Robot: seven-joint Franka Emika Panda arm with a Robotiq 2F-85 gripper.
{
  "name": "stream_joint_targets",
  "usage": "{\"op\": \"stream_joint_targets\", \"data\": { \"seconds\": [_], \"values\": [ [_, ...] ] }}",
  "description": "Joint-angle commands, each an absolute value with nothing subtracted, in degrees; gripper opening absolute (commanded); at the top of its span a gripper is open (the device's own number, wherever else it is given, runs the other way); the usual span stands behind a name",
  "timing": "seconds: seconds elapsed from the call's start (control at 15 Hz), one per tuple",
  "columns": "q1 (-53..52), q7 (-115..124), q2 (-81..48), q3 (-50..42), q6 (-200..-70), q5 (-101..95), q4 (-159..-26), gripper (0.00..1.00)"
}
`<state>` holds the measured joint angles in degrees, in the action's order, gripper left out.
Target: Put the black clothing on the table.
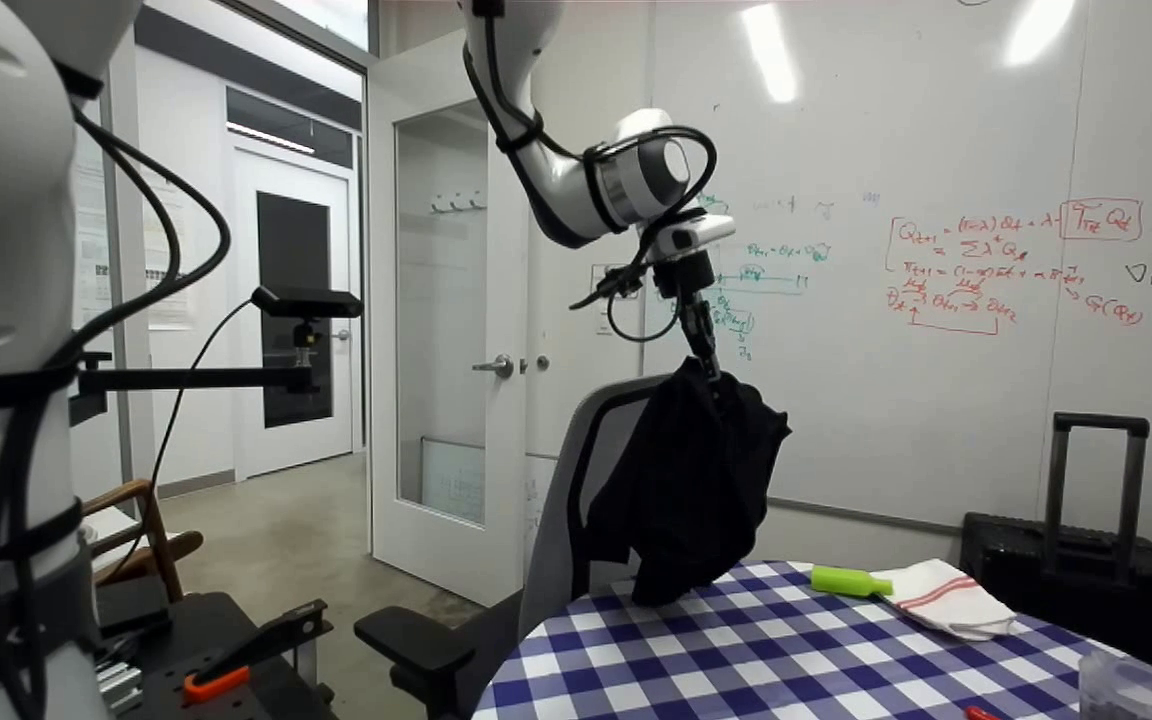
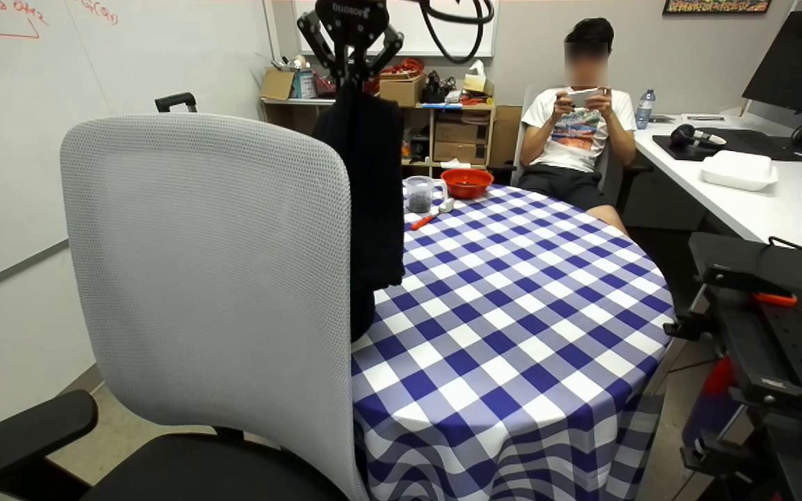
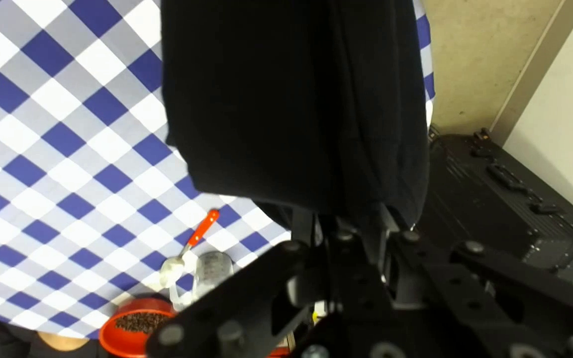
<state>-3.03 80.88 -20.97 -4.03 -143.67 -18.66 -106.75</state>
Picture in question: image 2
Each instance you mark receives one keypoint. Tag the wooden shelf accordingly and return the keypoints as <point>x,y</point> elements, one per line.
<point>460,136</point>

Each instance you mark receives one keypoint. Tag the black monitor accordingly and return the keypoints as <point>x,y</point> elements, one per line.
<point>798,62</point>

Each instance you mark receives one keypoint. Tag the open cardboard box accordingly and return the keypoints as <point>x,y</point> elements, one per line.
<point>277,85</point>

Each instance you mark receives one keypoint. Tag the clear measuring cup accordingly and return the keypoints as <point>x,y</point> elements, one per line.
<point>419,196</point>

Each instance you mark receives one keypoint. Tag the flat cardboard box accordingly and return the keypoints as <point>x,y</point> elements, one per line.
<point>505,136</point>

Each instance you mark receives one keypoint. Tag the clear water bottle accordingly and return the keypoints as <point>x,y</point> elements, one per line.
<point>645,111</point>

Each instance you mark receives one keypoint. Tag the black headphones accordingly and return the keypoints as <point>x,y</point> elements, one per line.
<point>686,134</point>

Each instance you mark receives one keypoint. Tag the blue white checked tablecloth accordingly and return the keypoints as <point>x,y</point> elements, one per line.
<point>512,334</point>

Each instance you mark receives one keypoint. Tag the red bowl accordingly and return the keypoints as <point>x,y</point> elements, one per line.
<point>467,184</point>

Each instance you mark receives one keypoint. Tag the orange clamp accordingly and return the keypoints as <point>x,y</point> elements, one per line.
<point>775,300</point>

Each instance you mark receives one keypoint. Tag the large whiteboard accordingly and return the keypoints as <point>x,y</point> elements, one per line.
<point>25,139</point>

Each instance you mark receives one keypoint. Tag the white desk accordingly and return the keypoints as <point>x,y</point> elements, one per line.
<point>756,209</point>

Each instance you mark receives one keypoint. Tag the framed picture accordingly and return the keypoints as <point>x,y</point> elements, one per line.
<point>716,5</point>

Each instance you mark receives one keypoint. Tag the grey mesh office chair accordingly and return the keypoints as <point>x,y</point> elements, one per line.
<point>206,278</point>

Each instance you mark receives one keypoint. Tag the small whiteboard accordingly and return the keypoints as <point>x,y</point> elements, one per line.
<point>408,28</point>

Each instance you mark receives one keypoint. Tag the black desk mat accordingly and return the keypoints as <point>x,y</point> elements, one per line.
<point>756,145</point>

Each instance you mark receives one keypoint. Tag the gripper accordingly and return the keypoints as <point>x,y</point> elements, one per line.
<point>351,17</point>

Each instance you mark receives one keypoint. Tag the person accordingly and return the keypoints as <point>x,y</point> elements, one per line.
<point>575,139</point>

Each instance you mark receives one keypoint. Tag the white phone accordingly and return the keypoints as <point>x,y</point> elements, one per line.
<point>585,96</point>

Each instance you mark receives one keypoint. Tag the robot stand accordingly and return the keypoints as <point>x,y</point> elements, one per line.
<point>784,362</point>

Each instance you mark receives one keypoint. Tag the tissue box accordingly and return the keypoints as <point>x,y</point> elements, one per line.
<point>477,82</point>

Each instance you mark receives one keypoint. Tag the orange and white tool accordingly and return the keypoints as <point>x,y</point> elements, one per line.
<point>423,221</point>

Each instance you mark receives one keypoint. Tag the white office chair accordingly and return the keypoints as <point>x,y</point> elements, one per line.
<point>613,174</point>

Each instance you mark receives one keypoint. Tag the white takeout container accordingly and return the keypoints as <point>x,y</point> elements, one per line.
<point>738,170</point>

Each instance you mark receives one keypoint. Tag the black clothing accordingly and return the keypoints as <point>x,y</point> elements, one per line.
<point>370,181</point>

